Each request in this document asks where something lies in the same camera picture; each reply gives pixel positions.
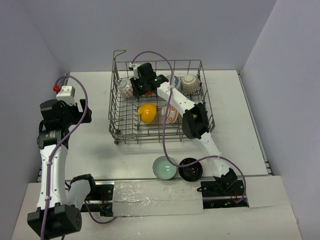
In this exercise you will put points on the blue triangle pattern bowl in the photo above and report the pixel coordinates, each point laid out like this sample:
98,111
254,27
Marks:
126,88

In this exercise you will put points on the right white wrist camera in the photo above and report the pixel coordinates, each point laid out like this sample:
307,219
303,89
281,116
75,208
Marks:
134,67

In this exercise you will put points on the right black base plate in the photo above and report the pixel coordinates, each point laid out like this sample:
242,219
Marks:
215,197

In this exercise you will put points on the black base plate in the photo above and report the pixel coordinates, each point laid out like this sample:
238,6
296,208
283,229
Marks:
100,195
215,197

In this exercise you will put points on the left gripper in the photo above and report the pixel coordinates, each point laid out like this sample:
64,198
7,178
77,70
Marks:
81,111

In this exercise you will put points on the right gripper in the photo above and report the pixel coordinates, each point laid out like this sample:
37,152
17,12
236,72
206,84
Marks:
137,92

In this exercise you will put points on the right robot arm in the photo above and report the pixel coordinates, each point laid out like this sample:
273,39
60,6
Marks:
195,122

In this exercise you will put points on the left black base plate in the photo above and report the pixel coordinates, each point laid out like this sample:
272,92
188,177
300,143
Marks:
100,195

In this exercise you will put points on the orange white patterned bowl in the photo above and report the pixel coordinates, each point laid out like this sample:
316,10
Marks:
171,116

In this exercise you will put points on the grey wire dish rack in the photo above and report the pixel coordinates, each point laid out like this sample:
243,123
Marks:
125,125

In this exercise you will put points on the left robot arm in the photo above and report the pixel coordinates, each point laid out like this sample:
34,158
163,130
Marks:
58,211

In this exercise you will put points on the light teal bowl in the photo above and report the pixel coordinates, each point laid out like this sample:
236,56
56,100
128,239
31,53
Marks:
163,169

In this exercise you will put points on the yellow-orange bowl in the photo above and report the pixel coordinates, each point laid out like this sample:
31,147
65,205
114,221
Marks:
147,113

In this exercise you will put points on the black glossy bowl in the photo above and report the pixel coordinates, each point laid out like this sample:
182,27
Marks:
191,173

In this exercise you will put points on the orange bowl white inside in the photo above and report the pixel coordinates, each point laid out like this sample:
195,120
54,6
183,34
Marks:
148,93

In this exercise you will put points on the blue floral bowl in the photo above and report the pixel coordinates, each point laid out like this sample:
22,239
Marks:
174,81

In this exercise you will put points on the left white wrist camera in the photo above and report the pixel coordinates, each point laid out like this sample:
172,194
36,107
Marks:
66,94

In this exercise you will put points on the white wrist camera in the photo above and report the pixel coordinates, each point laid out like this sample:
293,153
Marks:
134,67
66,94

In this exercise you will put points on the grey patterned bowl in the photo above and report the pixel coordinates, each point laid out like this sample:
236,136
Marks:
190,84

